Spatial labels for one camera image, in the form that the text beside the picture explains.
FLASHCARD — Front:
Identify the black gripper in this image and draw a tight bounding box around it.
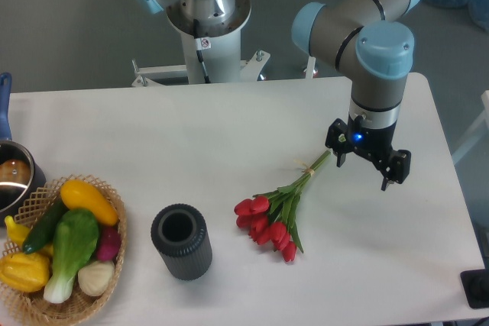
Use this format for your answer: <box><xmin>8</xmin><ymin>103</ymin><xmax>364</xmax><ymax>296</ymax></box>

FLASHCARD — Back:
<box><xmin>325</xmin><ymin>117</ymin><xmax>411</xmax><ymax>192</ymax></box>

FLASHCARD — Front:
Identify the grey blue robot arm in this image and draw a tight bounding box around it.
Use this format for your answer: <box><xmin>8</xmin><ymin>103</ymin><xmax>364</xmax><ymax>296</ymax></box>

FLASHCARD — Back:
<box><xmin>137</xmin><ymin>0</ymin><xmax>420</xmax><ymax>185</ymax></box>

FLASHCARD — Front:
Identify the red tulip bouquet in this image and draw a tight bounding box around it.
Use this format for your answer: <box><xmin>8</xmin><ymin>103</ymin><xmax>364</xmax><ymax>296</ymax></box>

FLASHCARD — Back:
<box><xmin>234</xmin><ymin>150</ymin><xmax>331</xmax><ymax>263</ymax></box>

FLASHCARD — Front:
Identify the black device at edge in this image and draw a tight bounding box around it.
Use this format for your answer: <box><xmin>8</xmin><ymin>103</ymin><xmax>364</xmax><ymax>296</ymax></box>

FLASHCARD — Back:
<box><xmin>460</xmin><ymin>269</ymin><xmax>488</xmax><ymax>309</ymax></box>

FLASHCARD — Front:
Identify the dark grey ribbed vase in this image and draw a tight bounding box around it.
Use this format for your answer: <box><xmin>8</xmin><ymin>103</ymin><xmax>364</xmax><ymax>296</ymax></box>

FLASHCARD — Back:
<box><xmin>151</xmin><ymin>203</ymin><xmax>212</xmax><ymax>281</ymax></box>

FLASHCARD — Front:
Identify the purple red radish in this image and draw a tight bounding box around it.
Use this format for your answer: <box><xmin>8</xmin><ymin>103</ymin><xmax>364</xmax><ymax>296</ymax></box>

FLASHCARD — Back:
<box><xmin>96</xmin><ymin>227</ymin><xmax>121</xmax><ymax>261</ymax></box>

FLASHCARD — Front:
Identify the yellow squash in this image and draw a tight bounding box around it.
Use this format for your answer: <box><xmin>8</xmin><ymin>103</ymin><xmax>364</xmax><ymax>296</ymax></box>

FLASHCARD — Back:
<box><xmin>60</xmin><ymin>179</ymin><xmax>118</xmax><ymax>226</ymax></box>

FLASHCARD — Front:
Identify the white garlic bulb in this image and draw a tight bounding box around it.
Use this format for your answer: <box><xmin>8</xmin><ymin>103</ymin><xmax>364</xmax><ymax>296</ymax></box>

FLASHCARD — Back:
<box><xmin>77</xmin><ymin>260</ymin><xmax>115</xmax><ymax>297</ymax></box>

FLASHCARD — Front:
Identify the green bok choy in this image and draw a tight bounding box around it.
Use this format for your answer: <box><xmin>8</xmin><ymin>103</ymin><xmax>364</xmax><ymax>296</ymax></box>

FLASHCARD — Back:
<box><xmin>44</xmin><ymin>208</ymin><xmax>99</xmax><ymax>304</ymax></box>

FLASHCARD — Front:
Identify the woven wicker basket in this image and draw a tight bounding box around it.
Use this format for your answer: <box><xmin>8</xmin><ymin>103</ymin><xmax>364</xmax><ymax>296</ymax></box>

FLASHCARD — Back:
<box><xmin>1</xmin><ymin>175</ymin><xmax>127</xmax><ymax>325</ymax></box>

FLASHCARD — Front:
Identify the dark green cucumber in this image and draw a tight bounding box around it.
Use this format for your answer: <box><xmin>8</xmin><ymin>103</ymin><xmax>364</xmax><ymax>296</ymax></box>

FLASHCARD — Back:
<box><xmin>22</xmin><ymin>199</ymin><xmax>68</xmax><ymax>254</ymax></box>

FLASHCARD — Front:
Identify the small yellow pumpkin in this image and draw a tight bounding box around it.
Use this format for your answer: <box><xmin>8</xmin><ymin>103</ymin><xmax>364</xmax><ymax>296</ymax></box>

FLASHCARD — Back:
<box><xmin>1</xmin><ymin>252</ymin><xmax>50</xmax><ymax>293</ymax></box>

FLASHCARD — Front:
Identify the yellow gourd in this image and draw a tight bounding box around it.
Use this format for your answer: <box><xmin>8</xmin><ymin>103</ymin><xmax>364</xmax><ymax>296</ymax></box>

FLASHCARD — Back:
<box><xmin>5</xmin><ymin>215</ymin><xmax>53</xmax><ymax>258</ymax></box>

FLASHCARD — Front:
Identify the white frame at right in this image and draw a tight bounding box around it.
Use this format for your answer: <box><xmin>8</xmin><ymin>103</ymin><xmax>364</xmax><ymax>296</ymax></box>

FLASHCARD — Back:
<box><xmin>452</xmin><ymin>90</ymin><xmax>488</xmax><ymax>166</ymax></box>

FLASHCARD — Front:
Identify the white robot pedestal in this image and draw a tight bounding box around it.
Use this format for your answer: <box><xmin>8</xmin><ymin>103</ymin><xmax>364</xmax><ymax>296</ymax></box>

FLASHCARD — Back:
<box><xmin>131</xmin><ymin>0</ymin><xmax>321</xmax><ymax>88</ymax></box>

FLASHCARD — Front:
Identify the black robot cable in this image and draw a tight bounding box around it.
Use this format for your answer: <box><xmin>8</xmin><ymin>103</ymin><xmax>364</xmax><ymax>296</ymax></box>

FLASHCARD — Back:
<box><xmin>193</xmin><ymin>19</ymin><xmax>212</xmax><ymax>84</ymax></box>

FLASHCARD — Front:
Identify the blue handled saucepan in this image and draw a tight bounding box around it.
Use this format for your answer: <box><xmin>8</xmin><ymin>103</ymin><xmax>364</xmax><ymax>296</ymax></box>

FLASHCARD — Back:
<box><xmin>1</xmin><ymin>73</ymin><xmax>46</xmax><ymax>227</ymax></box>

